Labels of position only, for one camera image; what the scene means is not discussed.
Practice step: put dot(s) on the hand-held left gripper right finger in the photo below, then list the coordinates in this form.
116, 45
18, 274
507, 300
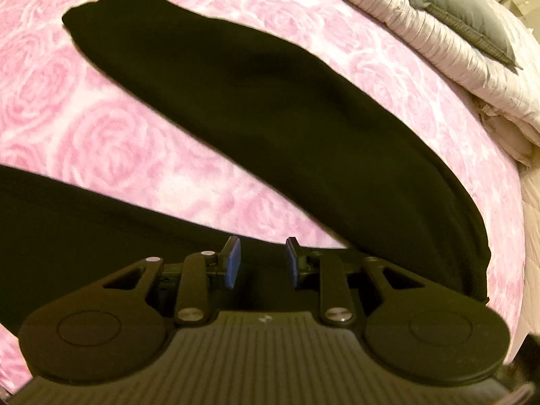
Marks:
292, 261

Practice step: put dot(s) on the black pants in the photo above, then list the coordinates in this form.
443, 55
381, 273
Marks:
274, 126

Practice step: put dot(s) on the white striped quilt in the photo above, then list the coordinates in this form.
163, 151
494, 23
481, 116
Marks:
443, 33

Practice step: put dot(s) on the pink floral blanket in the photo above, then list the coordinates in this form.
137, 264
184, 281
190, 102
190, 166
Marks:
105, 135

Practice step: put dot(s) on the grey pillow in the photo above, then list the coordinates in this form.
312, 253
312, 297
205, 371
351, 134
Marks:
455, 0

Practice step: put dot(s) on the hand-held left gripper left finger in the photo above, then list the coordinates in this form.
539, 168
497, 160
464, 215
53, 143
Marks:
233, 261

